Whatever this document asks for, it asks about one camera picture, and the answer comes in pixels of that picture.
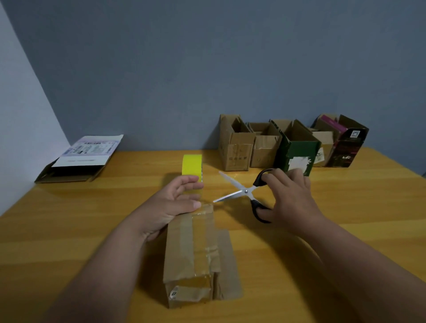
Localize person's right hand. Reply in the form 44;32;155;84
256;168;326;234

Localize person's left hand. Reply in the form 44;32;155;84
133;175;204;243

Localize yellow tape roll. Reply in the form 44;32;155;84
181;154;204;183

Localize black scissors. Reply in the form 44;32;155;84
213;168;277;224

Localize green box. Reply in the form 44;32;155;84
270;119;322;177

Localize brown carton with label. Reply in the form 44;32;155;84
247;122;283;169

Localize small brown cardboard box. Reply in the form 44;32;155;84
308;128;335;168

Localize pink and black carton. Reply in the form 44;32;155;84
312;114;369;168

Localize plain brown carton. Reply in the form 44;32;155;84
218;114;256;172

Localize black box white label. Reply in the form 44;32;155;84
35;134;124;184

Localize person's left forearm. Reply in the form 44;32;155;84
41;219;149;323

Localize person's right forearm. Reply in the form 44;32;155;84
306;215;426;323

